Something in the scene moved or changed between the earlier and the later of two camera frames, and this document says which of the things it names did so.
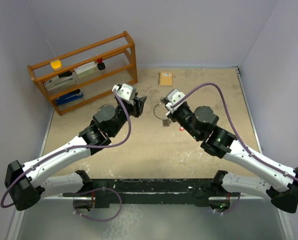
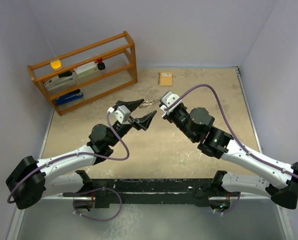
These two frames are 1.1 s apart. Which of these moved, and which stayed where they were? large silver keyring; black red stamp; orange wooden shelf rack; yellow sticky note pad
Moved: large silver keyring
Stayed: orange wooden shelf rack; yellow sticky note pad; black red stamp
